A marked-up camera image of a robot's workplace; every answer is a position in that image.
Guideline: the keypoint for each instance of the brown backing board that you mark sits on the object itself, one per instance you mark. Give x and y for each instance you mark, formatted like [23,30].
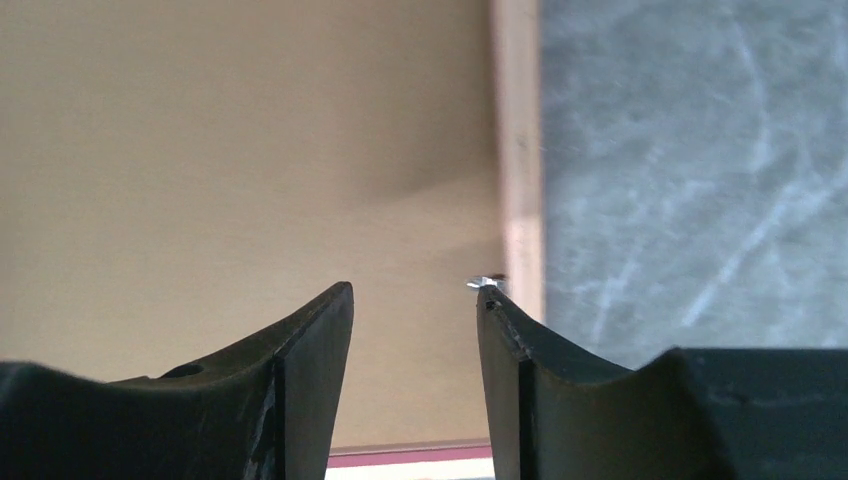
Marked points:
[176,175]

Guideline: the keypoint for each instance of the pink picture frame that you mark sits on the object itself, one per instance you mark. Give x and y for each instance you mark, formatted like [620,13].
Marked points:
[515,38]

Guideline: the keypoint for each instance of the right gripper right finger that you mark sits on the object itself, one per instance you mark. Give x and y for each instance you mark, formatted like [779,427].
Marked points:
[557,411]

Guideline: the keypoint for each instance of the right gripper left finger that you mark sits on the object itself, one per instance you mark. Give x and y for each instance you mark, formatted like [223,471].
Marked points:
[263,407]

